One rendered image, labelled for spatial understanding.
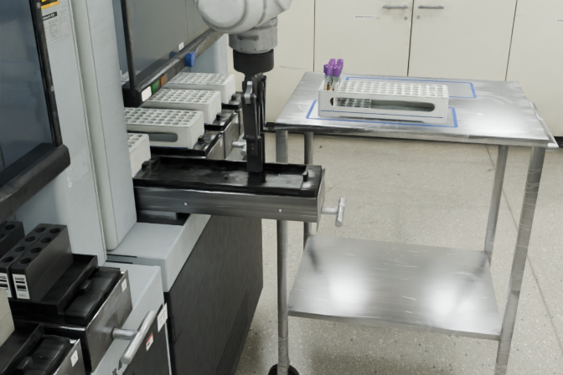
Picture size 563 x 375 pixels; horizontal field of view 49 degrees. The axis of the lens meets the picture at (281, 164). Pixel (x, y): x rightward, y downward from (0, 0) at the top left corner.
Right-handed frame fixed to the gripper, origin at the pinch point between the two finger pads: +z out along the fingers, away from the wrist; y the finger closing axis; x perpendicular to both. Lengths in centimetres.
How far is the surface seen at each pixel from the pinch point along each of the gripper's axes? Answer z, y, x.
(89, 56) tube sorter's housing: -23.9, 22.8, -20.5
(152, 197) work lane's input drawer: 5.6, 11.3, -17.6
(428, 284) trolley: 56, -43, 40
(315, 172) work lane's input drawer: 2.5, 2.7, 12.0
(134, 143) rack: -1.8, 3.7, -23.2
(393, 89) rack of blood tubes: -3.4, -33.9, 26.4
